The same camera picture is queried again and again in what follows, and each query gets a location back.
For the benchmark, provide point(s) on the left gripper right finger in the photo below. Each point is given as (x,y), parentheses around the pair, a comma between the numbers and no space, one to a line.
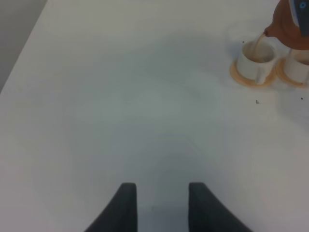
(207,214)

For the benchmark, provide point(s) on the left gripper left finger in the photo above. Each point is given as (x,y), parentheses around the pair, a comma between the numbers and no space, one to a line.
(121,214)

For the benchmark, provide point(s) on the white teacup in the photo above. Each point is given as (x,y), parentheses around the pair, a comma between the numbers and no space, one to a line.
(297,66)
(256,63)

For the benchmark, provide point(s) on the right white teacup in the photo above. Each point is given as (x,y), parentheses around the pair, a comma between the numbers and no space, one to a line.
(297,66)

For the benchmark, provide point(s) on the orange saucer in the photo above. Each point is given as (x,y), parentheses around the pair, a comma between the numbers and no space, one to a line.
(283,77)
(250,83)

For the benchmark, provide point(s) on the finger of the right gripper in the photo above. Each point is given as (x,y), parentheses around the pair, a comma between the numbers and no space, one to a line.
(300,15)

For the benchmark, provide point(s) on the left orange saucer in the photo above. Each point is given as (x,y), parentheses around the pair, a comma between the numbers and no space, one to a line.
(250,83)

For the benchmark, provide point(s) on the left white teacup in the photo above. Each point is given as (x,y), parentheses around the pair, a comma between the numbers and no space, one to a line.
(256,63)

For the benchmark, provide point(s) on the brown clay teapot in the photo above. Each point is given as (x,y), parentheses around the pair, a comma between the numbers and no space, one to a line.
(284,29)

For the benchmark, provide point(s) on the right orange saucer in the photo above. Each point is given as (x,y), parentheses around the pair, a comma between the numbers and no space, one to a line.
(283,77)

